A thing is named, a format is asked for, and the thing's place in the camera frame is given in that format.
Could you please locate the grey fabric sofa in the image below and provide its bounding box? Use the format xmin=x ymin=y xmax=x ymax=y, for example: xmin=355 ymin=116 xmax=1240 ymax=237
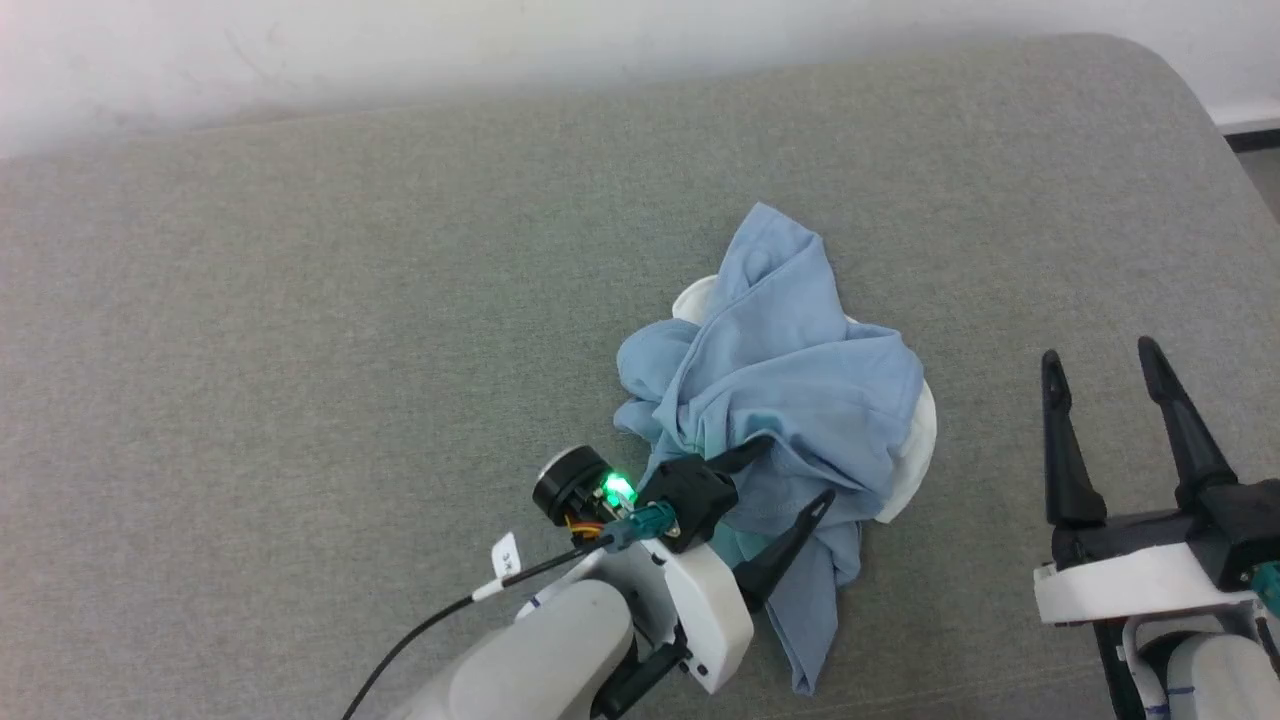
xmin=0 ymin=33 xmax=1280 ymax=720

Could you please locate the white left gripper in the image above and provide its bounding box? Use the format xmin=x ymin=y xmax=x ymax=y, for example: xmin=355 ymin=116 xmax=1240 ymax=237
xmin=575 ymin=434 xmax=838 ymax=720

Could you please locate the black round motor cap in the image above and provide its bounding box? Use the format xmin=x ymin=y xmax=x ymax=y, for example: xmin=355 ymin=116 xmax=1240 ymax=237
xmin=532 ymin=447 xmax=613 ymax=528

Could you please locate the thin black cable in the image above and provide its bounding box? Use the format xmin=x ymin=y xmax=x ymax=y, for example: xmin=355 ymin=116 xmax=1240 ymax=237
xmin=343 ymin=535 xmax=613 ymax=720

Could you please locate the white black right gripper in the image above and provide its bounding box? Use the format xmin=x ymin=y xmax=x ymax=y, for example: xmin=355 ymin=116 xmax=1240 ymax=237
xmin=1033 ymin=337 xmax=1280 ymax=628

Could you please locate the light blue polo shirt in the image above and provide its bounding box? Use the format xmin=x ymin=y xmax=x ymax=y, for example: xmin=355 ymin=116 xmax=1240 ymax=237
xmin=612 ymin=202 xmax=939 ymax=698

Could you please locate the white wall baseboard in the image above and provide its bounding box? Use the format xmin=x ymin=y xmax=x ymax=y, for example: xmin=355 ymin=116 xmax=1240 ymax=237
xmin=1208 ymin=102 xmax=1280 ymax=153

